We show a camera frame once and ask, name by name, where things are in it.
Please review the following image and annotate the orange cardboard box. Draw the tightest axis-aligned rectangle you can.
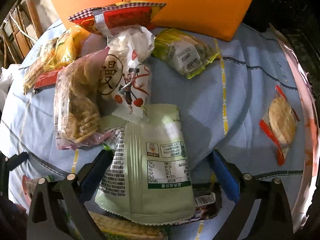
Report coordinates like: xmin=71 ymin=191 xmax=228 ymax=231
xmin=51 ymin=0 xmax=257 ymax=42

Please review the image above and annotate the pink-edged cracker packet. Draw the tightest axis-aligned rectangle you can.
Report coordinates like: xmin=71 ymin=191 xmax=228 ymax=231
xmin=54 ymin=47 xmax=110 ymax=150

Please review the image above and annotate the dark barcode snack bar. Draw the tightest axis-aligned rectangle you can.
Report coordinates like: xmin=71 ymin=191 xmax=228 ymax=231
xmin=173 ymin=182 xmax=222 ymax=225

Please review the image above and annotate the green cracker packet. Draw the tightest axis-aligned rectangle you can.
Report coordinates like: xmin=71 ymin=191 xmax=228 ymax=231
xmin=89 ymin=211 xmax=168 ymax=239

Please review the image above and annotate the wooden chair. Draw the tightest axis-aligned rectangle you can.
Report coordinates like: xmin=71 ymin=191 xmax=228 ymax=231
xmin=1 ymin=0 xmax=43 ymax=68

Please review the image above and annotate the pale green snack pouch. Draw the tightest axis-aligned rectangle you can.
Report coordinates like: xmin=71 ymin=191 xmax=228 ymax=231
xmin=95 ymin=104 xmax=195 ymax=225

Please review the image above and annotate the red checkered snack bag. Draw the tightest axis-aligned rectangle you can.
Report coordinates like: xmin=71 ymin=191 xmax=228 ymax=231
xmin=68 ymin=0 xmax=167 ymax=37

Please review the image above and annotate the yellow pastry packet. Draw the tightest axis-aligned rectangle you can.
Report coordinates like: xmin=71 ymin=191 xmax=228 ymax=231
xmin=43 ymin=25 xmax=91 ymax=71

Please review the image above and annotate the yellow-green wrapped snack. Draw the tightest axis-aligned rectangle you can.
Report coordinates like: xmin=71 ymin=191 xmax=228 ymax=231
xmin=152 ymin=28 xmax=220 ymax=79

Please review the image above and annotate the red chocolate bar wrapper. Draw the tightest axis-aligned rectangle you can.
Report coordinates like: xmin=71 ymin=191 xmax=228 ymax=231
xmin=34 ymin=68 xmax=62 ymax=94

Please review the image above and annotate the red-edged round cracker packet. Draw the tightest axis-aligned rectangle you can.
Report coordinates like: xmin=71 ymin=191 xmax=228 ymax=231
xmin=259 ymin=86 xmax=300 ymax=166

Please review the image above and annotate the clear biscuit roll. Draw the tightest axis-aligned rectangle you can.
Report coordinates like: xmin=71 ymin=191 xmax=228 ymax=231
xmin=23 ymin=37 xmax=58 ymax=95

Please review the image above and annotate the white cartoon snack bag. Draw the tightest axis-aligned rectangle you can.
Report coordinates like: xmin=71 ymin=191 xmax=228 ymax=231
xmin=98 ymin=26 xmax=155 ymax=124

